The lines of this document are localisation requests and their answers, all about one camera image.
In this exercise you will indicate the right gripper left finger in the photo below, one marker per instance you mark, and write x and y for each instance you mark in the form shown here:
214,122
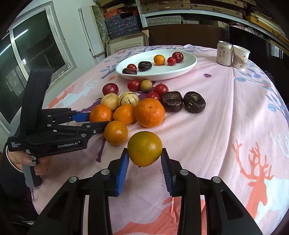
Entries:
64,212

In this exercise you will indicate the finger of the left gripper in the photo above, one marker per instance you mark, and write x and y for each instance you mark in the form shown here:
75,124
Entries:
63,115
84,130

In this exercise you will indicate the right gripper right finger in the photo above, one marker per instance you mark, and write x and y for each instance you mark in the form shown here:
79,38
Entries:
225,214

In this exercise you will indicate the greenish yellow orange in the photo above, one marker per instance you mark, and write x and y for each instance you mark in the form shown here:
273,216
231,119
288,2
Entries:
144,148

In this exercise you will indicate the dark brown water chestnut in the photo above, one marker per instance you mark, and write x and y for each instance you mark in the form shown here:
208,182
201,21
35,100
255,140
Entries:
194,102
172,101

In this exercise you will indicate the red cherry tomato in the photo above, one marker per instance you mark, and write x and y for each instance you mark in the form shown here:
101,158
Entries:
131,67
134,85
171,61
153,95
160,89

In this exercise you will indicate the large orange mandarin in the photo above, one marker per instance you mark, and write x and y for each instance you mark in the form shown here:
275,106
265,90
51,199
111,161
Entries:
149,112

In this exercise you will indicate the person's left hand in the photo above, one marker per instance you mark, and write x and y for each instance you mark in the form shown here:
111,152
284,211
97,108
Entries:
20,158

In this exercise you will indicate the dark red plum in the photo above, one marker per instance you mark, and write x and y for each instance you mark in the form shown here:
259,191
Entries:
110,88

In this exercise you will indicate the brown longan fruit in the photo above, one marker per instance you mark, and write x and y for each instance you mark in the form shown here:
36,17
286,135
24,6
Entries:
146,85

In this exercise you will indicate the white board panel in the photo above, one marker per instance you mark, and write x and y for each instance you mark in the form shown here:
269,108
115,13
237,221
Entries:
92,34

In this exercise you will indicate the framed picture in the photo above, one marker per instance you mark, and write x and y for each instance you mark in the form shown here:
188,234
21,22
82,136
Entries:
128,41

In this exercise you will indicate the white oval plate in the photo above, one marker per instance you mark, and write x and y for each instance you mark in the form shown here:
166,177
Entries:
157,72

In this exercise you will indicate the small orange on plate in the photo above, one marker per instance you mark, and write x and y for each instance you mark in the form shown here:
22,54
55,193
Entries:
159,60

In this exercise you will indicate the pink deer-print tablecloth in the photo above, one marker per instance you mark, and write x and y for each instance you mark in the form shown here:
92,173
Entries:
241,136

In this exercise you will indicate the blue patterned boxes stack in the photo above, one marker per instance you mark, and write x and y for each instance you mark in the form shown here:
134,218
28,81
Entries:
122,23

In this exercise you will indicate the red plum on plate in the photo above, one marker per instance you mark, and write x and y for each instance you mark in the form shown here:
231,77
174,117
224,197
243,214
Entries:
178,56

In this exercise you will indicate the white metal shelf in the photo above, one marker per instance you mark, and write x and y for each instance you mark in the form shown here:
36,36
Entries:
249,21

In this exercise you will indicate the white paper cup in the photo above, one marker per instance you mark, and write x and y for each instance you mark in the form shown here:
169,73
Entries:
240,57

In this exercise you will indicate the pink drink can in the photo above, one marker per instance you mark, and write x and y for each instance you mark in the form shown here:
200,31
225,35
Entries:
224,53

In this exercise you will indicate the window frame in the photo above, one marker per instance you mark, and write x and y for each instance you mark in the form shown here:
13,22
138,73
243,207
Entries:
34,39

